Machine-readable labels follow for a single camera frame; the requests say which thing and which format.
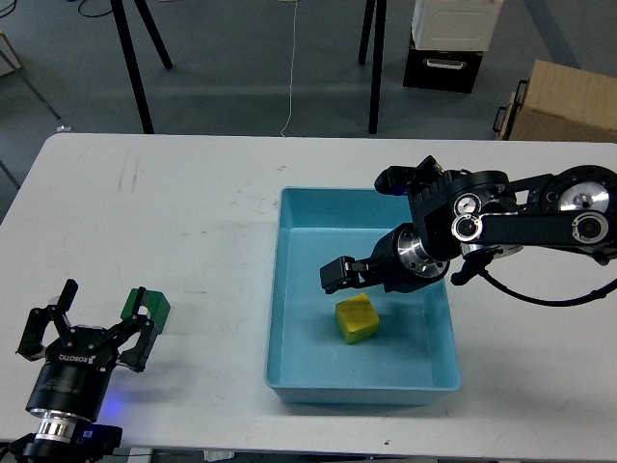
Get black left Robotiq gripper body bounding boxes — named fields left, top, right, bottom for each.
left=26, top=325, right=119, bottom=422

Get white appliance on floor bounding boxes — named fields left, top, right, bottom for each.
left=412, top=0, right=503, bottom=52

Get black left stand legs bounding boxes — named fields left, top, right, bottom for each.
left=109, top=0, right=174, bottom=135

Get white hanging cord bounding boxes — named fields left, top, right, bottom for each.
left=279, top=0, right=298, bottom=138

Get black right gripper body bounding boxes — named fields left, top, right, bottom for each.
left=370, top=226, right=449, bottom=293

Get green wooden block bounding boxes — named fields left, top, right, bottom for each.
left=121, top=287, right=171, bottom=334

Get yellow wooden block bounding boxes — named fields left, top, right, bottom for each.
left=335, top=293, right=380, bottom=344

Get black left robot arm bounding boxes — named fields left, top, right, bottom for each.
left=1, top=280, right=171, bottom=462

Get black storage box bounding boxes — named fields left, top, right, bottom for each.
left=403, top=32, right=485, bottom=94

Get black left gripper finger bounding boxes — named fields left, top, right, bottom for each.
left=17, top=281, right=78, bottom=361
left=98, top=286, right=159, bottom=372

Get black stand legs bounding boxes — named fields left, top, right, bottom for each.
left=357, top=0, right=388, bottom=135
left=109, top=0, right=174, bottom=135

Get cardboard box with handles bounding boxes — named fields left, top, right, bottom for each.
left=493, top=60, right=616, bottom=143

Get light blue plastic box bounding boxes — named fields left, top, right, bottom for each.
left=265, top=187, right=462, bottom=406

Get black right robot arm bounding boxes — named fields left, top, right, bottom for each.
left=320, top=156, right=616, bottom=306

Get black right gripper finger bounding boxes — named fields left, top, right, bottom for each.
left=319, top=256, right=376, bottom=294

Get black right stand legs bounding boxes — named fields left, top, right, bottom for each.
left=357, top=0, right=388, bottom=135

